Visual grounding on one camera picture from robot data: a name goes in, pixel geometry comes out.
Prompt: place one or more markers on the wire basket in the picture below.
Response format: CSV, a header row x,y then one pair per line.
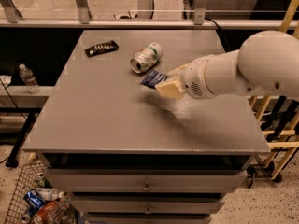
x,y
20,212

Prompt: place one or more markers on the grey drawer cabinet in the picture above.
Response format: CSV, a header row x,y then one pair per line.
x,y
125,154

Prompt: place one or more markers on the clear plastic water bottle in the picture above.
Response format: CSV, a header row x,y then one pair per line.
x,y
29,79

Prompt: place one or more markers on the red soda can in basket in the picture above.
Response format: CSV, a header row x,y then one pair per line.
x,y
48,214

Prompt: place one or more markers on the green can in basket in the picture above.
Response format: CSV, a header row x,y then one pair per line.
x,y
40,180

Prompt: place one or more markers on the grey side bench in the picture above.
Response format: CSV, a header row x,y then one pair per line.
x,y
17,100

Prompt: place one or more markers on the plastic bottle in basket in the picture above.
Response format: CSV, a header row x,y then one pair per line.
x,y
50,194

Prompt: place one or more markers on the blue rxbar blueberry wrapper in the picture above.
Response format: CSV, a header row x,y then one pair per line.
x,y
154,78

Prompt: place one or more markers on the black snack bar wrapper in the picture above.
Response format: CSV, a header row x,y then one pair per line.
x,y
101,48

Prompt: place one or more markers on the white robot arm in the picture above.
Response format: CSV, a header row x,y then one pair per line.
x,y
267,63

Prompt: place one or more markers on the crushed 7up can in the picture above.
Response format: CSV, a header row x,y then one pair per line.
x,y
143,60

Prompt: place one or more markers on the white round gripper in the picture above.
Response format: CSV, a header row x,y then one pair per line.
x,y
196,76

